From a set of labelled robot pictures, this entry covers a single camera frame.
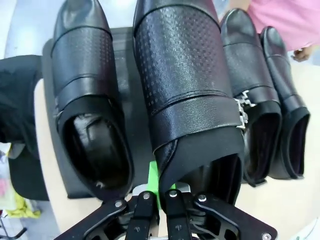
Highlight black-green left gripper left finger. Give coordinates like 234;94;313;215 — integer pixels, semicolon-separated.
53;161;161;240

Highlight black-green left gripper right finger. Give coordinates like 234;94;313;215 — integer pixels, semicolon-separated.
164;189;279;240

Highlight black leather buckle shoe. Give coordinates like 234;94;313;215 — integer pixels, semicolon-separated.
219;7;283;187
131;0;247;208
49;0;135;201
259;25;311;180

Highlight person's right forearm pink sleeve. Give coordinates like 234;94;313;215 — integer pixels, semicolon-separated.
272;9;320;52

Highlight black low shoe stand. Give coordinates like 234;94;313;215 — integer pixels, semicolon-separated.
41;26;161;201

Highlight person's right hand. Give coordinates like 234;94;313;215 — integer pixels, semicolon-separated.
292;46;313;62

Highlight yellow cloth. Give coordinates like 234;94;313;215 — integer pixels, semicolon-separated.
5;192;41;219

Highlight pink cloth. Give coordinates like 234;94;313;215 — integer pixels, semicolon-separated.
0;178;9;197

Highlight black fabric chair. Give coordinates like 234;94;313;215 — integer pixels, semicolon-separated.
0;56;51;202

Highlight person in pink hoodie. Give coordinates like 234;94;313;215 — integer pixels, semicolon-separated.
246;0;320;52

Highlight thick black cable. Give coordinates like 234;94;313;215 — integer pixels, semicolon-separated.
0;212;28;240

